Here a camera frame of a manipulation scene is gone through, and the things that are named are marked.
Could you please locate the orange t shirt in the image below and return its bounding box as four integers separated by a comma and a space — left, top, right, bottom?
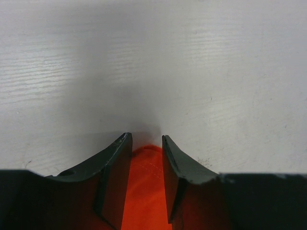
122, 145, 172, 230

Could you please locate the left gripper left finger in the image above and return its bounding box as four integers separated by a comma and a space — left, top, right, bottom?
45, 132, 133, 230

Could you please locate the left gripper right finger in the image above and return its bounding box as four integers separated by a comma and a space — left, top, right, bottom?
162, 135, 223, 230

